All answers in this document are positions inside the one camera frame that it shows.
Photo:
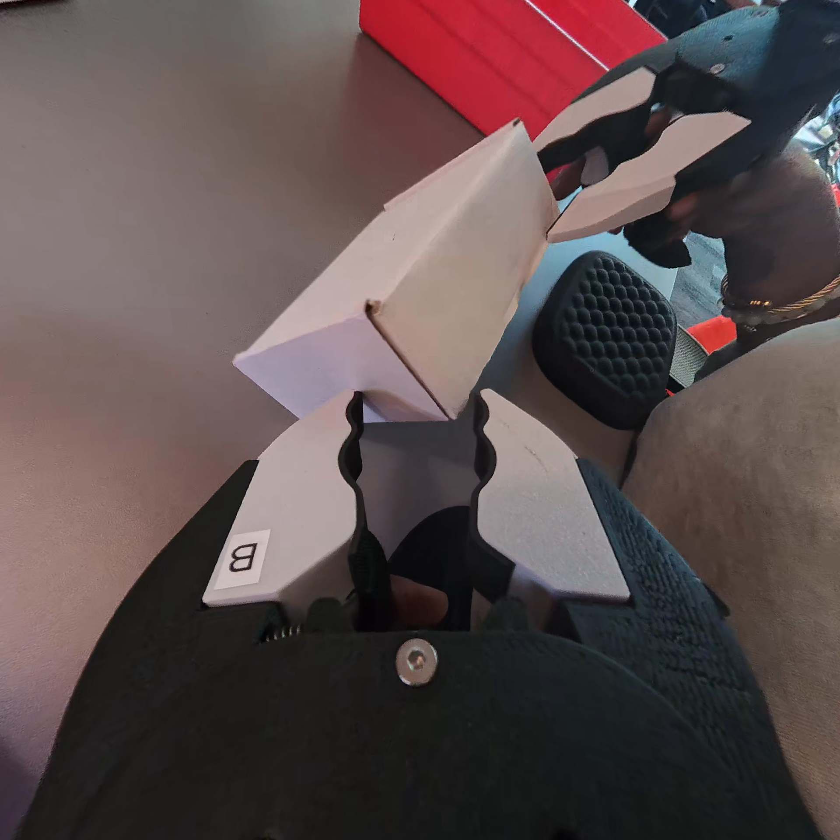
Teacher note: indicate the white cardboard box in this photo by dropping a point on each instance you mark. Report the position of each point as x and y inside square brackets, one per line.
[420, 282]

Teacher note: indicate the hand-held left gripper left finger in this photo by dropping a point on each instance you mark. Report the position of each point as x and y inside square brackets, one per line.
[289, 512]

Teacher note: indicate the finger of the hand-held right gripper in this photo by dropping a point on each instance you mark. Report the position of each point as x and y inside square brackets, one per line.
[590, 108]
[643, 184]

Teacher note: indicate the grey mesh chair back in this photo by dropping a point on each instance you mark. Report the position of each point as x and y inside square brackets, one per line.
[689, 361]

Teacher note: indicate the black dimpled chair armrest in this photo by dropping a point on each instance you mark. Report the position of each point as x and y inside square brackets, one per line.
[607, 334]

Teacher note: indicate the orange object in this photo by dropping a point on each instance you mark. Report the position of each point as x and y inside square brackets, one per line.
[718, 336]

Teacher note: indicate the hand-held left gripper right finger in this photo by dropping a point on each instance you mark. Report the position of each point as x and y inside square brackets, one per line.
[551, 525]

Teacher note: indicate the person's grey garment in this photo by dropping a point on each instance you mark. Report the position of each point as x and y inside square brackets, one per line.
[754, 525]

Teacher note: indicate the red box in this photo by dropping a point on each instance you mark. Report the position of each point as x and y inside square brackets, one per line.
[485, 52]

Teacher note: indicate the person's right hand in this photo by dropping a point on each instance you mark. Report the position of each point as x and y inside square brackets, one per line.
[781, 216]

